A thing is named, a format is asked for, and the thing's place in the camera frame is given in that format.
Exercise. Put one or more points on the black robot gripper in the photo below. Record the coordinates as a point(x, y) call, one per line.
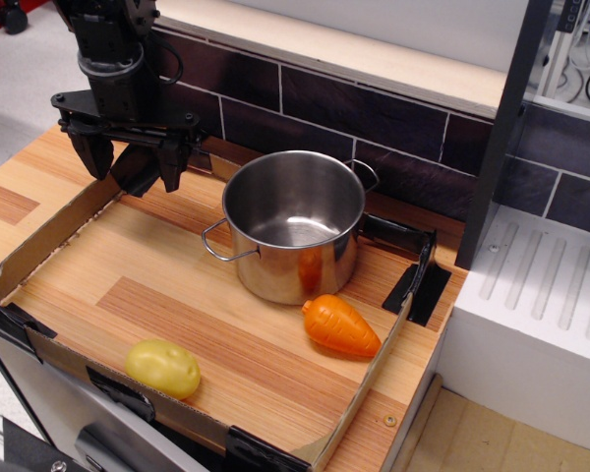
point(125, 91)

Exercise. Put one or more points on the stainless steel pot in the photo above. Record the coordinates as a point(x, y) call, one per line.
point(293, 218)

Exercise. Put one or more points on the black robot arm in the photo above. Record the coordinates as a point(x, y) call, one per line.
point(95, 23)

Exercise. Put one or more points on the black caster wheel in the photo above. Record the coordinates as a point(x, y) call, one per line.
point(13, 19)

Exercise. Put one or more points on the yellow plastic potato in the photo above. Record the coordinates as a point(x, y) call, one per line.
point(165, 367)

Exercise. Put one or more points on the orange plastic carrot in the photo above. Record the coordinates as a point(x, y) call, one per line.
point(334, 324)

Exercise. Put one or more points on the light wooden shelf ledge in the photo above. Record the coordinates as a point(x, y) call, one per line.
point(459, 86)

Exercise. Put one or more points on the white dish drainer sink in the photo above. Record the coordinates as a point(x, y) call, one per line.
point(518, 339)

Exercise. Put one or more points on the dark grey vertical post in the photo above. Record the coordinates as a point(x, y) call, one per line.
point(482, 209)

